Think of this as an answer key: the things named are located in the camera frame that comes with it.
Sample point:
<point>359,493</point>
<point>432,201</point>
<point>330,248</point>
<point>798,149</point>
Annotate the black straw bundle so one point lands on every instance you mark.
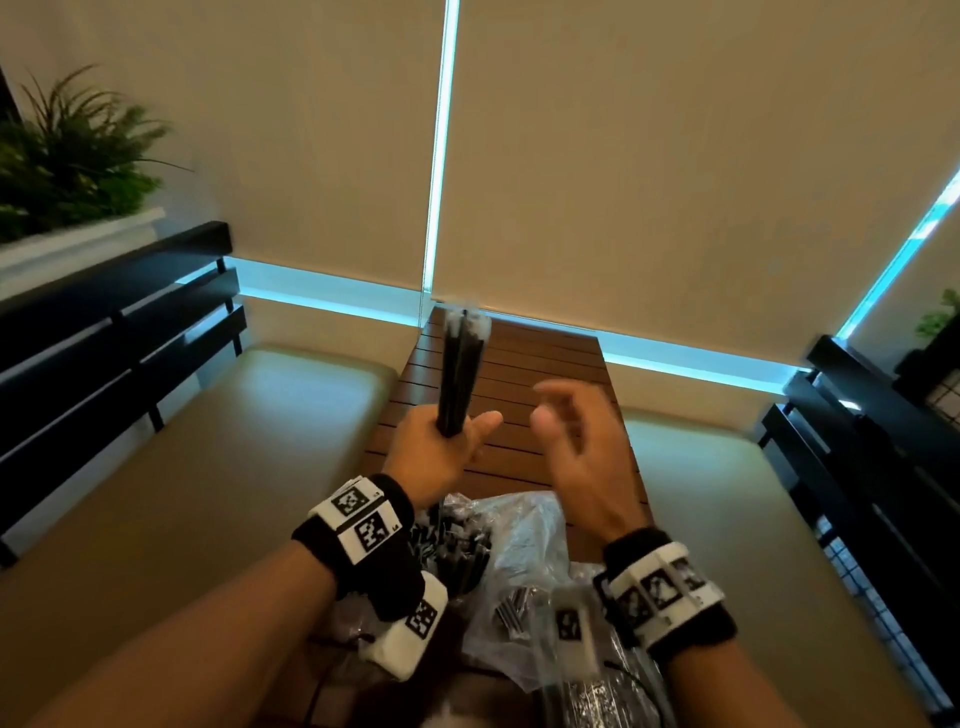
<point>454,375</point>

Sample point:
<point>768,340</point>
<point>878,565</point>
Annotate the white planter ledge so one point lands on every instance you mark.
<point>75,247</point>

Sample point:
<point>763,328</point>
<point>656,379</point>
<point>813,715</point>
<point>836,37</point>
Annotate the black slatted bench backrest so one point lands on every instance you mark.
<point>885,465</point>
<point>90,375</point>

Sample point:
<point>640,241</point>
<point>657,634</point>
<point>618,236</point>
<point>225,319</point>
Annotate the green plant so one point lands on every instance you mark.
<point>941,319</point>
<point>67,165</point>

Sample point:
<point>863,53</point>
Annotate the black wristband with white markers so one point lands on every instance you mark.
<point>390,585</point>
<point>712,626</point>

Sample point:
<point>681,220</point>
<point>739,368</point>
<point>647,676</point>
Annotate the beige padded bench seat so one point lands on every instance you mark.
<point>187,465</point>
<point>750,510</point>

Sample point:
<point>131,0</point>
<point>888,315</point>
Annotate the beige roller blind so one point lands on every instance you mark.
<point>675,165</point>
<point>919,300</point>
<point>315,135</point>

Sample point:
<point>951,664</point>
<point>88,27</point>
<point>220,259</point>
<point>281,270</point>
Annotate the person's right forearm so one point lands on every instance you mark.
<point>720,690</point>

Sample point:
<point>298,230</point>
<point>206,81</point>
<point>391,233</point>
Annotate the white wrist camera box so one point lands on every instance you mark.
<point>397,645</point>
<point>574,652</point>

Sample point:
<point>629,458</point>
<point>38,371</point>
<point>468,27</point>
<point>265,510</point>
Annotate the person's right hand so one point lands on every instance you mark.
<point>600,472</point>

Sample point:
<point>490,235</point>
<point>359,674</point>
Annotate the person's left hand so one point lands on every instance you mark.
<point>427,465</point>

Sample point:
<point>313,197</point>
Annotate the clear plastic zip bag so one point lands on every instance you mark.
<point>525,547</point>

